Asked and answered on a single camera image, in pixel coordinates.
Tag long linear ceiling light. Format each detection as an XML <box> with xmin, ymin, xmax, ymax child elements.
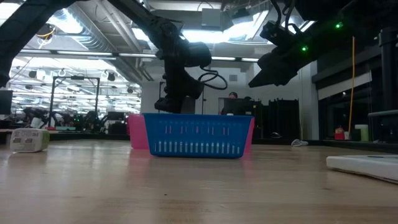
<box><xmin>18</xmin><ymin>49</ymin><xmax>259</xmax><ymax>63</ymax></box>

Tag grey ceiling box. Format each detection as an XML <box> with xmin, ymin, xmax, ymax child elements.
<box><xmin>200</xmin><ymin>7</ymin><xmax>223</xmax><ymax>27</ymax></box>

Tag blue slotted plastic basket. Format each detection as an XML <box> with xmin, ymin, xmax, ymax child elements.
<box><xmin>142</xmin><ymin>113</ymin><xmax>254</xmax><ymax>159</ymax></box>

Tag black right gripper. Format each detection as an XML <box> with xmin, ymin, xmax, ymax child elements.
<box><xmin>248</xmin><ymin>42</ymin><xmax>315</xmax><ymax>88</ymax></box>

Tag black ceiling device yellow cable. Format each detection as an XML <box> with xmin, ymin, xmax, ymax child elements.
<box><xmin>35</xmin><ymin>23</ymin><xmax>57</xmax><ymax>41</ymax></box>

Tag black monitor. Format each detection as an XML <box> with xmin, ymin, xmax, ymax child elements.
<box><xmin>222</xmin><ymin>98</ymin><xmax>253</xmax><ymax>116</ymax></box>
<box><xmin>0</xmin><ymin>90</ymin><xmax>14</xmax><ymax>115</ymax></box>
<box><xmin>106</xmin><ymin>111</ymin><xmax>126</xmax><ymax>122</ymax></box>

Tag person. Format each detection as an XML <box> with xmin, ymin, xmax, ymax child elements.
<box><xmin>220</xmin><ymin>91</ymin><xmax>239</xmax><ymax>116</ymax></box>

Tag red container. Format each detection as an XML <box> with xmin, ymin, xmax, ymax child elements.
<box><xmin>334</xmin><ymin>124</ymin><xmax>346</xmax><ymax>141</ymax></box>

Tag pink plastic basket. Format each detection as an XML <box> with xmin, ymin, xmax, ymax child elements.
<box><xmin>127</xmin><ymin>113</ymin><xmax>256</xmax><ymax>154</ymax></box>

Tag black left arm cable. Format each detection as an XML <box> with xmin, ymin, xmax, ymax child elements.
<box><xmin>197</xmin><ymin>65</ymin><xmax>229</xmax><ymax>91</ymax></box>

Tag white green container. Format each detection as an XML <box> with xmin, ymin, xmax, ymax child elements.
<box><xmin>354</xmin><ymin>124</ymin><xmax>370</xmax><ymax>142</ymax></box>

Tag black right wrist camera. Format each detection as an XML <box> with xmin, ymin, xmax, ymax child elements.
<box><xmin>259</xmin><ymin>20</ymin><xmax>296</xmax><ymax>47</ymax></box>

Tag grey horizontal rail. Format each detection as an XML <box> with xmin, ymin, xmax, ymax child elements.
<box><xmin>368</xmin><ymin>109</ymin><xmax>398</xmax><ymax>118</ymax></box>

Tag black support post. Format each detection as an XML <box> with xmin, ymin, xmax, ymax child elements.
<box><xmin>378</xmin><ymin>26</ymin><xmax>398</xmax><ymax>141</ymax></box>

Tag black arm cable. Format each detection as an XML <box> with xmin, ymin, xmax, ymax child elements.
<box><xmin>269</xmin><ymin>0</ymin><xmax>296</xmax><ymax>32</ymax></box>
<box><xmin>197</xmin><ymin>65</ymin><xmax>229</xmax><ymax>91</ymax></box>

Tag black partition panels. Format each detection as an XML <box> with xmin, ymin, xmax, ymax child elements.
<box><xmin>252</xmin><ymin>98</ymin><xmax>301</xmax><ymax>144</ymax></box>

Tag small white green box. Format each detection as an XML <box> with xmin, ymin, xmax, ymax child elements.
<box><xmin>9</xmin><ymin>128</ymin><xmax>50</xmax><ymax>154</ymax></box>

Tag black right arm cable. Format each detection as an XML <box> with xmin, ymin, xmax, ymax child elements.
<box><xmin>269</xmin><ymin>0</ymin><xmax>296</xmax><ymax>32</ymax></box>

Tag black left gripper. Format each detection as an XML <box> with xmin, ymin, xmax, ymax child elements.
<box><xmin>154</xmin><ymin>72</ymin><xmax>205</xmax><ymax>114</ymax></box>

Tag yellow pole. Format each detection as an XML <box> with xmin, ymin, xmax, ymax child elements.
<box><xmin>347</xmin><ymin>35</ymin><xmax>356</xmax><ymax>133</ymax></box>

